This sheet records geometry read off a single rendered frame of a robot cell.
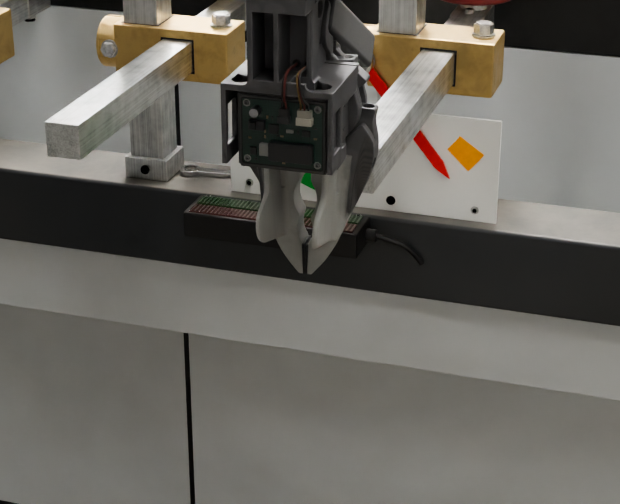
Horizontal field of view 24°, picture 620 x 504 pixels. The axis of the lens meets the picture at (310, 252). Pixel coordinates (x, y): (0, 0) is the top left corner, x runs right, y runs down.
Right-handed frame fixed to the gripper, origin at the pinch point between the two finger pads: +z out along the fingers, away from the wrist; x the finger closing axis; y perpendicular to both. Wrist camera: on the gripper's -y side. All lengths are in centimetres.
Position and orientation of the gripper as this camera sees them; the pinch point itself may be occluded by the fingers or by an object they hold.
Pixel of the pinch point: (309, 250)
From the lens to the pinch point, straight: 98.5
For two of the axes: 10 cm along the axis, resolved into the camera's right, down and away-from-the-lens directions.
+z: 0.0, 9.1, 4.2
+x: 9.6, 1.2, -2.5
